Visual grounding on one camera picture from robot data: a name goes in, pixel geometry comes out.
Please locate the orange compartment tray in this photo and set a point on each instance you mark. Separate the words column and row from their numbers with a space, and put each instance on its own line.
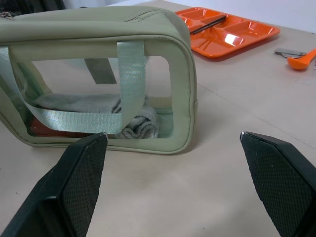
column 229, row 32

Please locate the white rolled towel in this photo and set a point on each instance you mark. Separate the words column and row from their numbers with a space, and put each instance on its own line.
column 142, row 124

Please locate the silver metal utensil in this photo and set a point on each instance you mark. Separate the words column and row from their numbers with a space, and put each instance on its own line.
column 288, row 52

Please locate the orange plastic spoon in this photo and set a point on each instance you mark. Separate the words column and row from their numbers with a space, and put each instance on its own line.
column 302, row 60

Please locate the light green toiletry bag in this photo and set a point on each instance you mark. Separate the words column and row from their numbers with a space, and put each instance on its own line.
column 103, row 32

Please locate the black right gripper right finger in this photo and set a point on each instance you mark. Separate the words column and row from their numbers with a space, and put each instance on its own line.
column 276, row 182

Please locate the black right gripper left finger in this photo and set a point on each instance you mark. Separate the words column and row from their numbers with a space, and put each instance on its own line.
column 74, row 187

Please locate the grey folded towel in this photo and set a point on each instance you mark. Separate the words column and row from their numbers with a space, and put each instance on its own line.
column 79, row 102

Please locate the dark chopstick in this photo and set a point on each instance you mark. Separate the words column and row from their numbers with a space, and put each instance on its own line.
column 207, row 26
column 209, row 23

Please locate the silver zipper pull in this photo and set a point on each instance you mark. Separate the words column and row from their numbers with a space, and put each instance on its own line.
column 5, row 15

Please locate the red flat item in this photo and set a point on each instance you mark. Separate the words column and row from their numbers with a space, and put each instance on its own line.
column 39, row 128

